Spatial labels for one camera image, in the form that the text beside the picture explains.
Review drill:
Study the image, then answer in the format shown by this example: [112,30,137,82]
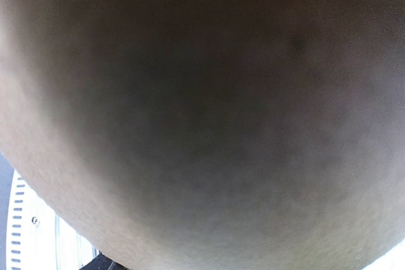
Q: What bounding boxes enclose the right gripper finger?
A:
[80,254,127,270]

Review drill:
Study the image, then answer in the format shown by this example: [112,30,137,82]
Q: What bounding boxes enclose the brown cardboard box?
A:
[1,0,404,269]

